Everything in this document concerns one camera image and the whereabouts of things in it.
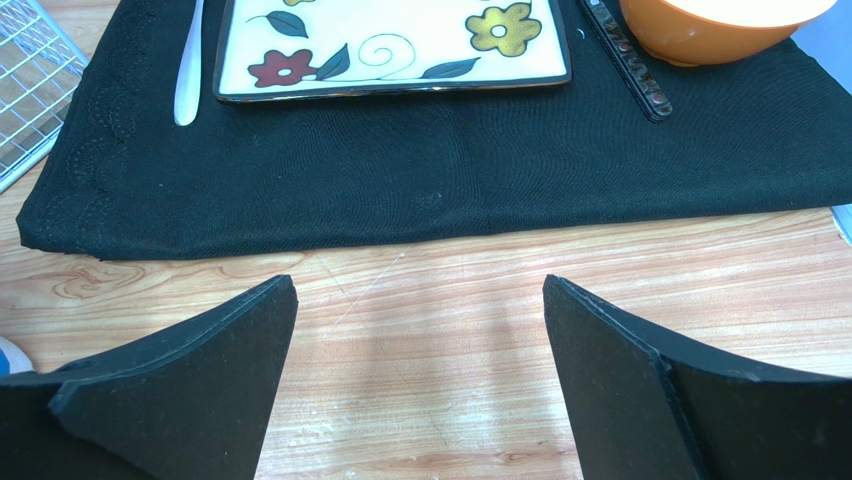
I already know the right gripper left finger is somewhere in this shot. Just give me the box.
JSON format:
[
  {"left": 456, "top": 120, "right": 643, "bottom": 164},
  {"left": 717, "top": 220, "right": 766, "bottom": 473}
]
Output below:
[{"left": 1, "top": 275, "right": 298, "bottom": 479}]

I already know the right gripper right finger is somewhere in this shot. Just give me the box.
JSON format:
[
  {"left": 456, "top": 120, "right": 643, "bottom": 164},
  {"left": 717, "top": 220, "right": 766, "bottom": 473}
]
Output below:
[{"left": 543, "top": 275, "right": 851, "bottom": 479}]

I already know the blue paper towel roll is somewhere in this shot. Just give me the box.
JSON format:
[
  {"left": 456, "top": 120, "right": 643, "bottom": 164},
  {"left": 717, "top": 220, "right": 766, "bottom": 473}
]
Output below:
[{"left": 0, "top": 337, "right": 34, "bottom": 376}]

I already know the silver fork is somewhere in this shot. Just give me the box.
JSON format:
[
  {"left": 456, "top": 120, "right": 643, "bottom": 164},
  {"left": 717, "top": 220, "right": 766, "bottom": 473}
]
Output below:
[{"left": 173, "top": 0, "right": 205, "bottom": 127}]

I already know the black cloth placemat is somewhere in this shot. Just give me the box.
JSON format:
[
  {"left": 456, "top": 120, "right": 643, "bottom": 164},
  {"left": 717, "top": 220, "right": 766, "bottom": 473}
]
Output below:
[{"left": 17, "top": 1, "right": 851, "bottom": 260}]

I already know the square floral plate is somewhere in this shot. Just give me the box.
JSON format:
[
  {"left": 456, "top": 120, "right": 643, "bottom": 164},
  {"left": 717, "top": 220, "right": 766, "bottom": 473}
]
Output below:
[{"left": 213, "top": 0, "right": 572, "bottom": 103}]

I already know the orange white bowl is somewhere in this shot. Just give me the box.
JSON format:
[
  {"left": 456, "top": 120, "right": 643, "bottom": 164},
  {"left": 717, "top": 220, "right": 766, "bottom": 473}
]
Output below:
[{"left": 618, "top": 0, "right": 836, "bottom": 67}]

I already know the dark handled knife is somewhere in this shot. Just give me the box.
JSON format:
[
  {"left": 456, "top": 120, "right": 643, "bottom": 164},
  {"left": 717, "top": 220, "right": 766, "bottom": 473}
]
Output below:
[{"left": 577, "top": 0, "right": 673, "bottom": 123}]

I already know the white wire wooden shelf rack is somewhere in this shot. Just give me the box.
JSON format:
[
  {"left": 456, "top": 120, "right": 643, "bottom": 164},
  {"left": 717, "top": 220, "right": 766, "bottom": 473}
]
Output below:
[{"left": 1, "top": 0, "right": 88, "bottom": 191}]

